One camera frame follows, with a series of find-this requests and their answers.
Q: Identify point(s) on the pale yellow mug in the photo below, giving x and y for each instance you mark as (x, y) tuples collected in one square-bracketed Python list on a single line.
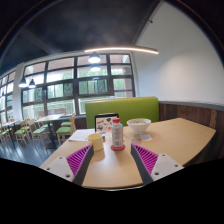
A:
[(96, 142)]

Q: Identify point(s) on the wooden dining table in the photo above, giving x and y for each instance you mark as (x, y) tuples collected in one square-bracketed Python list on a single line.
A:
[(8, 122), (49, 117)]

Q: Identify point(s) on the white paper sheet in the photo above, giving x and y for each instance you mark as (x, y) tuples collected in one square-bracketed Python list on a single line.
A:
[(80, 135)]

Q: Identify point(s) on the red-capped clear drink bottle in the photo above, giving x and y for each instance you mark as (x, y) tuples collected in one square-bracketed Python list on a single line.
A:
[(117, 135)]

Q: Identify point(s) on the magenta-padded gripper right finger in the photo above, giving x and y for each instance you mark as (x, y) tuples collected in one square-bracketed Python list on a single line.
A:
[(148, 161)]

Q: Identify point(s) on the white ceramic bowl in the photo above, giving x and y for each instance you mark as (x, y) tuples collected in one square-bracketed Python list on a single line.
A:
[(138, 126)]

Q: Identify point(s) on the small printed paper slip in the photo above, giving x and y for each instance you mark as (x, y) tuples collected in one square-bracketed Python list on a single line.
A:
[(146, 137)]

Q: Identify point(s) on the black pendant lamps group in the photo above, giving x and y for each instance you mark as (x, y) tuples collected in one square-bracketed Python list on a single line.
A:
[(94, 59)]

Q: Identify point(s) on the wooden green-seated chairs group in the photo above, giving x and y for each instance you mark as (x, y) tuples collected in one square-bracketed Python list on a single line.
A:
[(63, 130)]

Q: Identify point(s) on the flat round red coaster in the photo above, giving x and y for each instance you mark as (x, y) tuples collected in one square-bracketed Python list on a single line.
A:
[(118, 148)]

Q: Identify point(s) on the green upholstered booth bench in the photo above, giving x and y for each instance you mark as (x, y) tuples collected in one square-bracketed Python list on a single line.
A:
[(133, 106)]

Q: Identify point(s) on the long curved ceiling light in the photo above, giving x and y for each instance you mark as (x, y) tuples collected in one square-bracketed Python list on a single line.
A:
[(123, 49)]

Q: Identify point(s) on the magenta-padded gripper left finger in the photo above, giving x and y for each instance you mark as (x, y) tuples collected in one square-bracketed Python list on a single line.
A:
[(76, 162)]

